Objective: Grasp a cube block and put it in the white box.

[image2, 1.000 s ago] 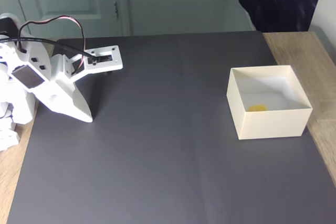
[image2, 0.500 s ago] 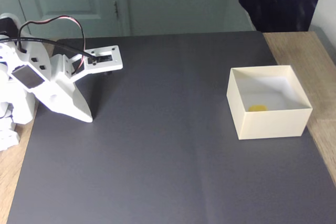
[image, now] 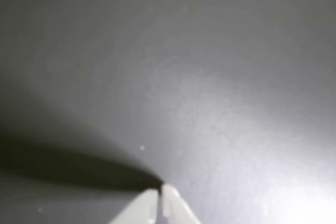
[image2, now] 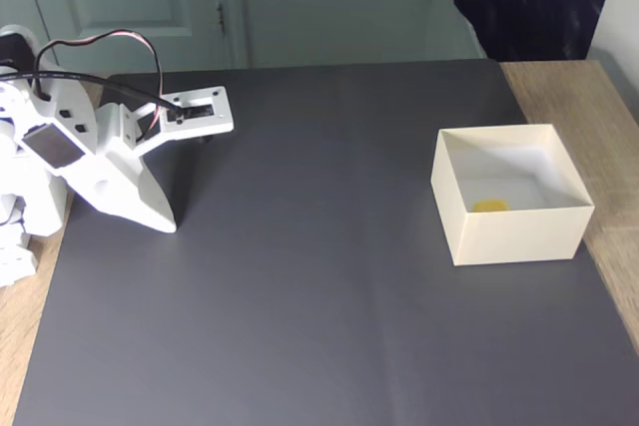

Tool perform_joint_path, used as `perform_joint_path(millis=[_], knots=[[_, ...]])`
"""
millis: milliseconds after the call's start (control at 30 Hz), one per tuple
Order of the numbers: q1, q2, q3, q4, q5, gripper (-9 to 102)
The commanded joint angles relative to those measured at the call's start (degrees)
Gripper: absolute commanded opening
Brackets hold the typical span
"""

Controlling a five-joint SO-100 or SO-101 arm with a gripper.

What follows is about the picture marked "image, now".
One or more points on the dark grey table mat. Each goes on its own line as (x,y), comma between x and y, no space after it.
(183,64)

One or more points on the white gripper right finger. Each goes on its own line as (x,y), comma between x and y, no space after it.
(176,208)

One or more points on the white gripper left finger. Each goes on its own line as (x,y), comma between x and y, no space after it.
(139,211)

